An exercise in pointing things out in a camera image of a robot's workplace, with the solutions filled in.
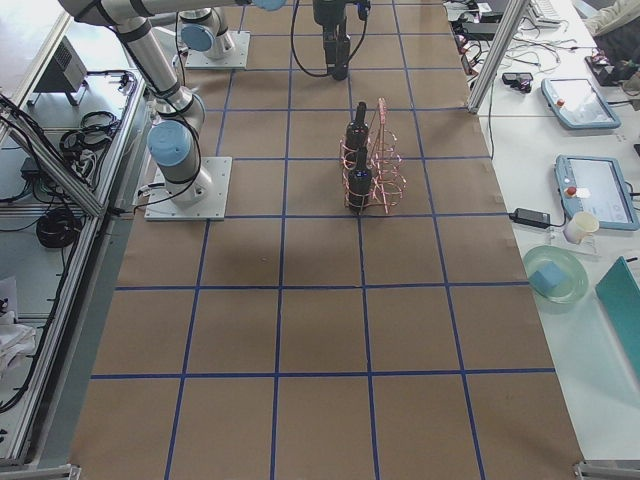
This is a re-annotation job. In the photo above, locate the far basket wine bottle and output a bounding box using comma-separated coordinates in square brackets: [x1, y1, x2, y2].
[345, 101, 369, 151]

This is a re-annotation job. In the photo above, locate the basket wine bottle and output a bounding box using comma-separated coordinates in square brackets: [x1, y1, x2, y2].
[347, 147, 372, 214]
[345, 101, 369, 151]

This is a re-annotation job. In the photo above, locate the near basket wine bottle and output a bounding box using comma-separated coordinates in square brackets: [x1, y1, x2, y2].
[347, 147, 372, 214]

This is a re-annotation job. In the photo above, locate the far blue teach pendant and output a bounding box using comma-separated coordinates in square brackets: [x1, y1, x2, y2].
[541, 78, 621, 130]

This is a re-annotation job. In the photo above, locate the blue teach pendant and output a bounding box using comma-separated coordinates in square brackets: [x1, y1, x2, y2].
[541, 78, 621, 130]
[554, 155, 639, 231]

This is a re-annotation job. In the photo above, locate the grey control box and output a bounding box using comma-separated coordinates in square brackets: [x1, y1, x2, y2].
[27, 36, 88, 106]

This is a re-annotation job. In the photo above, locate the black power adapter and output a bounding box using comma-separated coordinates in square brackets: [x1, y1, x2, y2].
[508, 208, 551, 229]

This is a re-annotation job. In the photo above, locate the near blue teach pendant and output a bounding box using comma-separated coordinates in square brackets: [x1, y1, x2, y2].
[554, 155, 639, 231]

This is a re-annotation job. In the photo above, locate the brown paper mat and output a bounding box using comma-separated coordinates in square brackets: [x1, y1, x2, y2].
[71, 1, 581, 479]

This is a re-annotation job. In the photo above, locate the white paper cup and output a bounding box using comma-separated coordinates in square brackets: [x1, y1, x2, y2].
[563, 211, 600, 244]

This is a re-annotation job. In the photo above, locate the blue foam cube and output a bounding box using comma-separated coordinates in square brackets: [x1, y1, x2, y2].
[528, 261, 569, 296]

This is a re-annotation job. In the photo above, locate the green glass plate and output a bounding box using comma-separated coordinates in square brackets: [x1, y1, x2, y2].
[523, 245, 590, 304]

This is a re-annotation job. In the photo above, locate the teal box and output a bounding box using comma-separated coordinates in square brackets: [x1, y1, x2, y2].
[595, 257, 639, 379]

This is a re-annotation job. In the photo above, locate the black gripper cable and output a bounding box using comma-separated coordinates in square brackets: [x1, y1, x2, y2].
[290, 0, 374, 77]

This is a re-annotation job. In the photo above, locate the copper wire wine basket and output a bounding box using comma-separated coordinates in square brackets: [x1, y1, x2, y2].
[340, 97, 406, 214]

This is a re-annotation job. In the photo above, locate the aluminium frame post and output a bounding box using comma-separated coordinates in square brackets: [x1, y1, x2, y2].
[466, 0, 528, 114]

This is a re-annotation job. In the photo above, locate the coiled black cable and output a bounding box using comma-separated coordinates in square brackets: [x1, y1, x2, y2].
[35, 207, 81, 250]

